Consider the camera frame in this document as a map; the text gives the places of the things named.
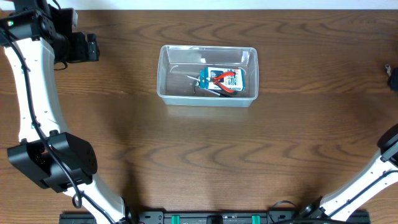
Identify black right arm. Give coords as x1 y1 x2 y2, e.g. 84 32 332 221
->
297 125 397 222

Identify screwdriver yellow collar black handle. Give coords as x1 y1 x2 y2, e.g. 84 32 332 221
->
186 75 200 82

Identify silver wrench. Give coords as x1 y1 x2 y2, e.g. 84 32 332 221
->
384 64 391 77

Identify clear plastic container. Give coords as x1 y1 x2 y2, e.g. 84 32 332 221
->
157 45 259 107

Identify red handled pliers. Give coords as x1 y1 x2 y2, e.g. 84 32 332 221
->
213 72 236 93

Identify small claw hammer black handle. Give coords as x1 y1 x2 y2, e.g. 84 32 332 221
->
192 82 229 98

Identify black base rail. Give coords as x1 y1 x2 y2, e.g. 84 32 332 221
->
59 210 371 224

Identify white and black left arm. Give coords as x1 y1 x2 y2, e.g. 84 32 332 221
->
1 0 130 223

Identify blue white screwdriver box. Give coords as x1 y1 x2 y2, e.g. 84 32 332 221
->
199 67 246 94

